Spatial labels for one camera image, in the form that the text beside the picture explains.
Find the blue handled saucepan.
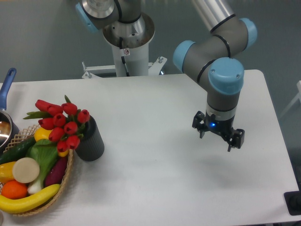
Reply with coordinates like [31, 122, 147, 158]
[0, 68, 19, 154]

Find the purple eggplant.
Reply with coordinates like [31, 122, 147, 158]
[44, 157, 68, 187]

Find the red tulip bouquet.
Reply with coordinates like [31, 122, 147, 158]
[24, 96, 92, 153]

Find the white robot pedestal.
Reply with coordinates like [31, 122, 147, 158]
[82, 12, 167, 79]

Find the yellow banana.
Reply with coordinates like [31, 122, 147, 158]
[0, 184, 60, 214]

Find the green cucumber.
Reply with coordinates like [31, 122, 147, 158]
[0, 137, 36, 164]

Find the dark grey ribbed vase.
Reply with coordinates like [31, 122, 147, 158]
[75, 116, 104, 161]

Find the green bok choy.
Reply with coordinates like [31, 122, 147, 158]
[26, 139, 58, 195]

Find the orange fruit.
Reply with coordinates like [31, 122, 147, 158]
[1, 180, 27, 200]

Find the woven wicker basket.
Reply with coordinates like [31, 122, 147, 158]
[5, 125, 74, 217]

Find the yellow squash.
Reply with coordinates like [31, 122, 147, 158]
[34, 127, 69, 157]

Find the black device at edge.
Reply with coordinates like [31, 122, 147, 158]
[284, 191, 301, 216]

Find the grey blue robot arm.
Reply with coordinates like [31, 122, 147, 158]
[75, 0, 258, 148]

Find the yellow bell pepper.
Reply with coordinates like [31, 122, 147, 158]
[0, 161, 16, 184]

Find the beige round disc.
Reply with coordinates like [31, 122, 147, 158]
[12, 157, 40, 184]

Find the white frame at right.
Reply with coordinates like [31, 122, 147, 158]
[280, 81, 301, 118]

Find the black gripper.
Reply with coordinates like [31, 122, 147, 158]
[192, 111, 245, 152]

